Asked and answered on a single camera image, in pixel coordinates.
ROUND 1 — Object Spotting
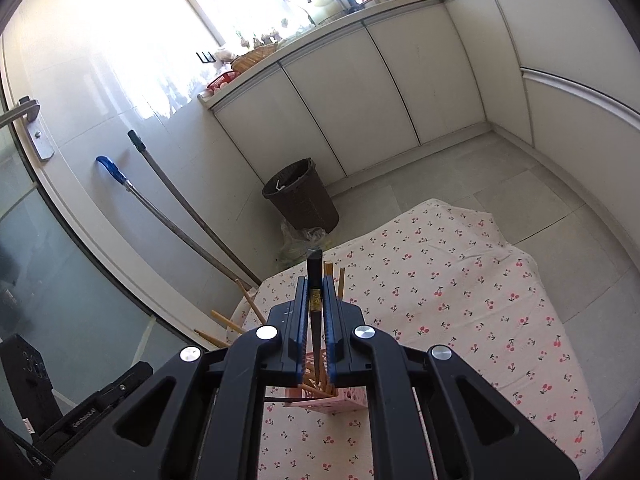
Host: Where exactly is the cherry print tablecloth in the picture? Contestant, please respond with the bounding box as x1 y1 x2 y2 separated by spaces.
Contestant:
225 199 603 480

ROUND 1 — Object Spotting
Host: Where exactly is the clear plastic bag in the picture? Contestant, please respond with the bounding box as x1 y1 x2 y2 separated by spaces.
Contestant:
275 219 329 267

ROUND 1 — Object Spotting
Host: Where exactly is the blue grip mop handle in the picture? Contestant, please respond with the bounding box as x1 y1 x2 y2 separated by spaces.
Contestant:
96 155 252 288

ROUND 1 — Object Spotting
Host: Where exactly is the glass door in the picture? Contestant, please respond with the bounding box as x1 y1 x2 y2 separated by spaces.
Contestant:
0 90 166 411

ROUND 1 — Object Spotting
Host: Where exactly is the white kitchen base cabinet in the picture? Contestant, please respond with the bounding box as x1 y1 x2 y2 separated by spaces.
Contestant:
439 0 640 241
209 0 489 187

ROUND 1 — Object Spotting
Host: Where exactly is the pink perforated utensil holder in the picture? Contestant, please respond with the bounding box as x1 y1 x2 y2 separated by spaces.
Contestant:
286 350 370 415

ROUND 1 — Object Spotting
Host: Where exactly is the dark brown trash bin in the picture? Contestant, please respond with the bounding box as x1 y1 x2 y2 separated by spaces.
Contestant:
262 158 340 234

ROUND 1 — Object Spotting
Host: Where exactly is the metal door handle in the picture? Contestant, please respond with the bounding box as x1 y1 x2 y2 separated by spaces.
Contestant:
0 97 56 162

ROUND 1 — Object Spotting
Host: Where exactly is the bunch of wooden chopsticks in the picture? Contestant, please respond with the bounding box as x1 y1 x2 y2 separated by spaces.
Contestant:
194 260 347 397

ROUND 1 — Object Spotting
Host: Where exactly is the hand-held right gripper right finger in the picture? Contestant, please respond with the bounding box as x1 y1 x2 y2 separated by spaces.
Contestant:
322 276 581 480

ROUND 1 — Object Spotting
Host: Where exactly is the dark chopstick with gold band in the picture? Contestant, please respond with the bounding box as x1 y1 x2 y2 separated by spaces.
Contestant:
307 248 326 363

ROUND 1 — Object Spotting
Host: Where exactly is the curved sink faucet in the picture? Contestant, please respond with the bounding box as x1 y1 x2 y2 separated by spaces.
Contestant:
305 0 347 27

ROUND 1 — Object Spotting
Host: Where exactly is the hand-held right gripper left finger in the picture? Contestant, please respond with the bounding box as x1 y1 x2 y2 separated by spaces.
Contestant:
50 276 308 480

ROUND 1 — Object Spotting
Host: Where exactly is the black tipped mop handle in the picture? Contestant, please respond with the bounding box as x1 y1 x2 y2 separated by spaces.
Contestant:
127 129 262 287

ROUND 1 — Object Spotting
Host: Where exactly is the wicker basket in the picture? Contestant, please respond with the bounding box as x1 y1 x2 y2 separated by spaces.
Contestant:
230 42 279 74

